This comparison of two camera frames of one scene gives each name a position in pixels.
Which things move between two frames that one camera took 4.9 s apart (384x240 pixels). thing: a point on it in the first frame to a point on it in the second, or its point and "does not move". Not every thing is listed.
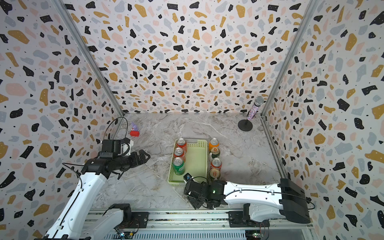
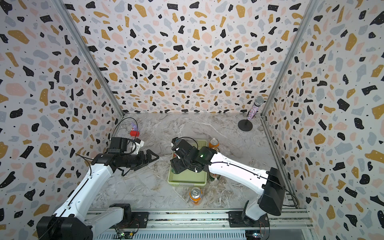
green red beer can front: x=215 y=173 does not move
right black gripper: x=195 y=204 to x=175 y=166
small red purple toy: x=134 y=131 does not move
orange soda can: x=214 y=142 does not move
